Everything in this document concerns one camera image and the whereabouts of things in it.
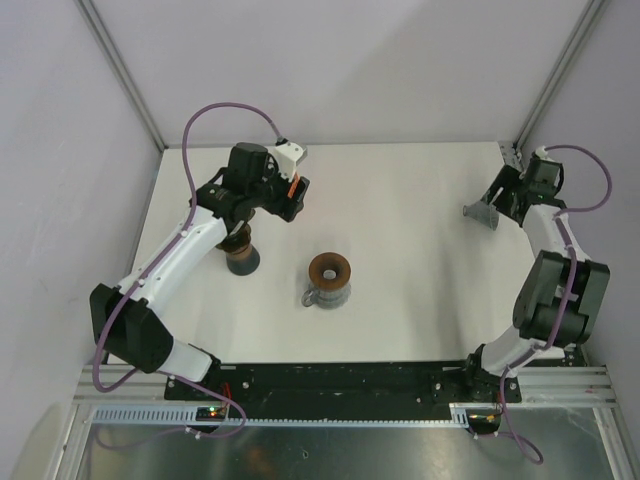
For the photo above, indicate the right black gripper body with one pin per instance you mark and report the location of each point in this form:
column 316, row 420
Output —
column 510, row 179

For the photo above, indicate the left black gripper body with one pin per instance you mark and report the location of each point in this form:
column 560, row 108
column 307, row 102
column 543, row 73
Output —
column 274, row 191

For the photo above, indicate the clear glass funnel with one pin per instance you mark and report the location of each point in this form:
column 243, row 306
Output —
column 483, row 212

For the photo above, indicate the clear glass dripper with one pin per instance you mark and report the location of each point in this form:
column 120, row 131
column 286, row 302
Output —
column 325, row 299

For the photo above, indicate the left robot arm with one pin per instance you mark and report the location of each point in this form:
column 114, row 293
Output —
column 127, row 318

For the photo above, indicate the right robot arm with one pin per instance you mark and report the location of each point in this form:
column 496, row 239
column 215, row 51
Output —
column 561, row 297

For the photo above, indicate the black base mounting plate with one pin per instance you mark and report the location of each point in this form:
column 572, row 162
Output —
column 350, row 390

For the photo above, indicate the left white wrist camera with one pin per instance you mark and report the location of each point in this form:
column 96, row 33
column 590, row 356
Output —
column 288, row 156

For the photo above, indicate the grey slotted cable duct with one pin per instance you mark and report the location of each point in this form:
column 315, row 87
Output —
column 209, row 415

